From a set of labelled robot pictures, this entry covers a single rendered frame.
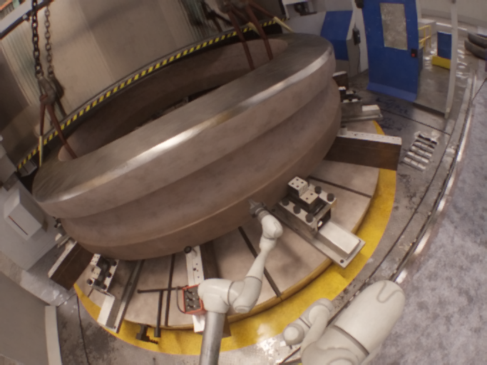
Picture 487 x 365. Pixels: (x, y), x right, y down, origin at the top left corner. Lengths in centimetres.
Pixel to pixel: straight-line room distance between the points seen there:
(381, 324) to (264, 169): 146
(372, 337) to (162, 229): 159
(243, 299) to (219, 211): 79
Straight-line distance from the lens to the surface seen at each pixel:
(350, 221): 221
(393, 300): 61
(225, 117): 135
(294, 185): 181
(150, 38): 445
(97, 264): 241
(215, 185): 168
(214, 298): 115
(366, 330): 57
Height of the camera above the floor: 211
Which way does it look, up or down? 40 degrees down
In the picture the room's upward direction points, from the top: 22 degrees counter-clockwise
